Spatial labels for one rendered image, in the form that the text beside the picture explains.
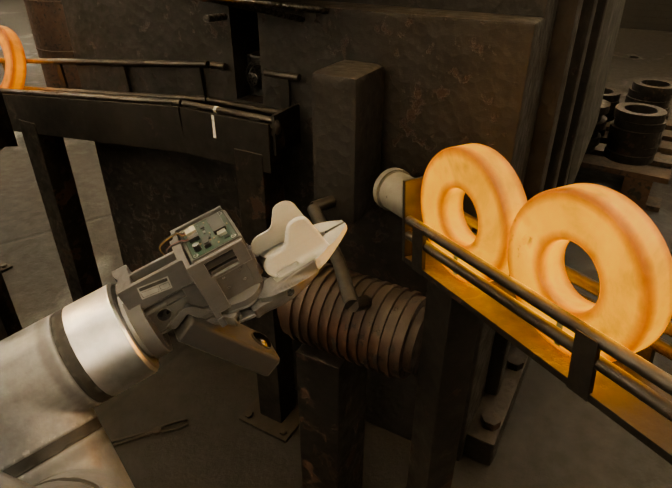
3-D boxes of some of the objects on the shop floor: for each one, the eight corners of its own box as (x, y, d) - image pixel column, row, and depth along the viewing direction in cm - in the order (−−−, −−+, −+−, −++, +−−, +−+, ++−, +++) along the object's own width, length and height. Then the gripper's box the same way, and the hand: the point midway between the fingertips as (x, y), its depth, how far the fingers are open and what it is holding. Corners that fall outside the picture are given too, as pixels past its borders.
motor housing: (320, 458, 115) (315, 242, 88) (416, 506, 106) (444, 280, 79) (285, 508, 105) (268, 282, 78) (388, 566, 96) (409, 331, 69)
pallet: (383, 153, 266) (388, 60, 244) (446, 110, 326) (454, 33, 304) (658, 213, 211) (696, 101, 189) (673, 148, 271) (703, 57, 249)
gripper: (117, 314, 42) (348, 190, 47) (105, 258, 49) (307, 154, 54) (167, 380, 48) (372, 262, 52) (150, 320, 55) (331, 221, 59)
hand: (336, 236), depth 54 cm, fingers closed
